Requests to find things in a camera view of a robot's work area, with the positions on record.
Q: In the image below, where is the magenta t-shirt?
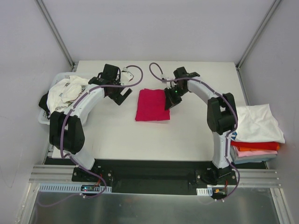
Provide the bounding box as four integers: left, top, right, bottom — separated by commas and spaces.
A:
135, 89, 171, 121

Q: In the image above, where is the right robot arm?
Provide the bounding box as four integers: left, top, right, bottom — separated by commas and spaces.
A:
164, 67, 238, 184

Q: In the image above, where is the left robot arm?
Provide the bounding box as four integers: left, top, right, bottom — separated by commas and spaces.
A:
50, 64, 134, 182

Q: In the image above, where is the white floral print t-shirt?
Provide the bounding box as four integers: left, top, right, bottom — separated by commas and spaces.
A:
47, 76, 89, 114

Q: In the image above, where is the black garment in basket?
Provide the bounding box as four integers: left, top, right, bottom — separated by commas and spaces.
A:
38, 92, 49, 111

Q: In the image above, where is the white plastic laundry basket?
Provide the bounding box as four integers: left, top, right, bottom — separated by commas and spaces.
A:
37, 72, 93, 125

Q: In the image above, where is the white folded t-shirt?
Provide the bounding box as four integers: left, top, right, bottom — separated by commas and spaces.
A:
231, 104, 285, 144

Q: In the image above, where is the pink folded t-shirt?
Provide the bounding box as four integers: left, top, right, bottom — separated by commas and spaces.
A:
236, 150, 278, 157

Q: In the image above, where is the grey folded t-shirt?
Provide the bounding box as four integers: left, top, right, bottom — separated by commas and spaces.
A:
230, 146, 277, 164

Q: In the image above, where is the red folded t-shirt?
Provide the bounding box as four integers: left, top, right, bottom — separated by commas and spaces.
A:
231, 141, 280, 151

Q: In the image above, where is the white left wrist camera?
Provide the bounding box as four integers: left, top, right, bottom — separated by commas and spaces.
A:
120, 67, 134, 85

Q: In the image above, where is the aluminium frame post left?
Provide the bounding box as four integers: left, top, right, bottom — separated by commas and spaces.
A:
34, 0, 77, 71

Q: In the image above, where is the aluminium frame post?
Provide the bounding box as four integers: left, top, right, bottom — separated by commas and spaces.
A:
34, 0, 77, 71
236, 0, 282, 71

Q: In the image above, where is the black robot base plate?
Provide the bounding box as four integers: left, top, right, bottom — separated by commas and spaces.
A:
71, 159, 237, 195

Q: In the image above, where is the white slotted cable duct right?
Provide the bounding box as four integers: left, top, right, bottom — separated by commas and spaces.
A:
196, 187, 213, 196

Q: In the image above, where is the white slotted cable duct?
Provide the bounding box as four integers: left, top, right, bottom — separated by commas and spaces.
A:
196, 187, 213, 196
39, 183, 112, 194

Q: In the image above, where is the aluminium front rail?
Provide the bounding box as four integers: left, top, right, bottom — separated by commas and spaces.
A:
29, 165, 282, 188

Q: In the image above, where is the white slotted cable duct left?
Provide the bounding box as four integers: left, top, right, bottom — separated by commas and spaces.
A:
39, 183, 112, 194

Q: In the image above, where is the aluminium frame post right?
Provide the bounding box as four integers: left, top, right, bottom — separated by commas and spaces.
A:
236, 0, 282, 71

